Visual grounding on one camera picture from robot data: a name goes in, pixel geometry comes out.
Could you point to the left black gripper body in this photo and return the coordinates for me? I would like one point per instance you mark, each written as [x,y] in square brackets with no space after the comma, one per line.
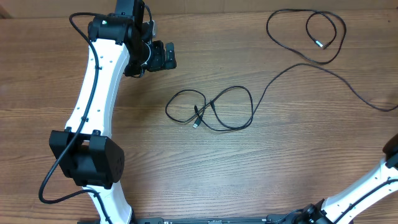
[158,61]

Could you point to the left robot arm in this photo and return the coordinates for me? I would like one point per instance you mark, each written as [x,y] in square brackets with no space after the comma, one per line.
[121,43]

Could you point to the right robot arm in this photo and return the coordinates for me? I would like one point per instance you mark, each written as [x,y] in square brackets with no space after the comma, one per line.
[372,187]

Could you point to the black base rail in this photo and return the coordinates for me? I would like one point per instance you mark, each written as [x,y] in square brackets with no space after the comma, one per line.
[270,219]

